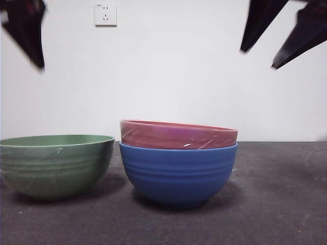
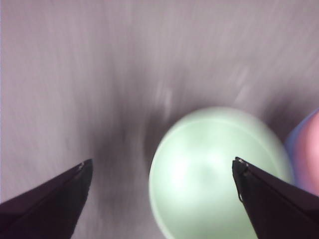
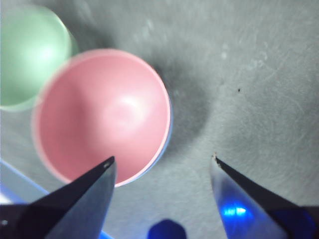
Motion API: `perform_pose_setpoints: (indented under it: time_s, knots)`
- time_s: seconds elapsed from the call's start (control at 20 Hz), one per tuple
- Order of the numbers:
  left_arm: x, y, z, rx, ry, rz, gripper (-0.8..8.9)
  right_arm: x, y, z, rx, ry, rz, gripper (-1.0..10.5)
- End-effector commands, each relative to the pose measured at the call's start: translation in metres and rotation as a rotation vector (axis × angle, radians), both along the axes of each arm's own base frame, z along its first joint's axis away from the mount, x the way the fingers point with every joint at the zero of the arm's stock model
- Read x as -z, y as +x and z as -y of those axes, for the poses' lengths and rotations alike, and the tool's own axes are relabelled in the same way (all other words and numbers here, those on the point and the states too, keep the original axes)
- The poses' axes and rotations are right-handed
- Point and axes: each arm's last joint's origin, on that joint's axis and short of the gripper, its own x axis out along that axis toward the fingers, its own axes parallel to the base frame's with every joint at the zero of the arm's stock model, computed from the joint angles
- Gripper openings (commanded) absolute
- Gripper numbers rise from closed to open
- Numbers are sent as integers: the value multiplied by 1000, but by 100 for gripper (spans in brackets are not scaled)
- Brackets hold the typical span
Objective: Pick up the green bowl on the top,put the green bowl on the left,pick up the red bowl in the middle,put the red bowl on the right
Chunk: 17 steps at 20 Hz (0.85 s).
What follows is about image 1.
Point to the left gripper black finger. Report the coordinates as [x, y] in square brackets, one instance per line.
[26, 28]

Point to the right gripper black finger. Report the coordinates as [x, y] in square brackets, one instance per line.
[309, 30]
[260, 20]

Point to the red ribbed bowl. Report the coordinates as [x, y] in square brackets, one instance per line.
[176, 135]

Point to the green ribbed bowl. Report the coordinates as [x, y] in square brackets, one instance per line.
[53, 171]

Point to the blue ribbed bowl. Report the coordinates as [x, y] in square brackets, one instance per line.
[178, 176]

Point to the white wall socket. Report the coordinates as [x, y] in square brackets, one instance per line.
[106, 15]

